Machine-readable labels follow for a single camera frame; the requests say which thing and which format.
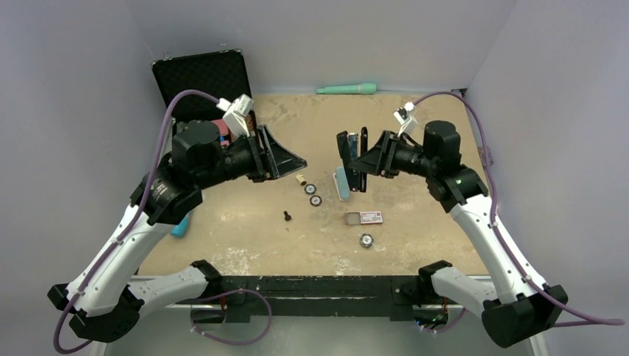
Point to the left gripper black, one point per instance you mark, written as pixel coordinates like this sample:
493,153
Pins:
271,160

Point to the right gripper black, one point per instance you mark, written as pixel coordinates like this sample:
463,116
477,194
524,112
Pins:
380,159

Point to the black stapler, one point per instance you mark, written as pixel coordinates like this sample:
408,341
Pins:
350,147

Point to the light blue stapler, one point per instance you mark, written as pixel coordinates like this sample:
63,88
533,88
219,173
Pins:
341,183

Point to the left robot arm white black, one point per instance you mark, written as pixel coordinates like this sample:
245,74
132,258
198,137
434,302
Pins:
103,303

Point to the small cork piece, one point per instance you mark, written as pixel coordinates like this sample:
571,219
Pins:
301,179

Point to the poker chip upper middle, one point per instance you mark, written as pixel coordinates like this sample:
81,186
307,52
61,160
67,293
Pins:
310,189

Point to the orange black poker chip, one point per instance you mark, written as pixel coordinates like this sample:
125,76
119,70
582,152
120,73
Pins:
315,200

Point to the red staple box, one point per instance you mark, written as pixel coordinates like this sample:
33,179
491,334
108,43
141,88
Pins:
364,218

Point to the pink card deck upper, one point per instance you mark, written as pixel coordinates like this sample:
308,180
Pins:
225,133

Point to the mint green marker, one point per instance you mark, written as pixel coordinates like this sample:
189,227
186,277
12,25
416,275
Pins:
359,89

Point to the grey poker chip front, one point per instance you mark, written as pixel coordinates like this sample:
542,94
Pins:
366,240

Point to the black poker chip case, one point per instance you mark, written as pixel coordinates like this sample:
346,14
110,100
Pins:
222,74

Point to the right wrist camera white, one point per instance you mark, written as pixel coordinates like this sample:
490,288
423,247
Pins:
405,118

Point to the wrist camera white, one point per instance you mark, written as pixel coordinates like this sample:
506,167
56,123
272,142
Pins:
235,113
405,118

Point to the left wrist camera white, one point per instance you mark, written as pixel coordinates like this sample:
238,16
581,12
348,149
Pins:
235,113

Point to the blue handled tool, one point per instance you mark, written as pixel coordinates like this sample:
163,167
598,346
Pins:
180,230

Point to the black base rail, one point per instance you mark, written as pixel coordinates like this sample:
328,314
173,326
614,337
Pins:
393,297

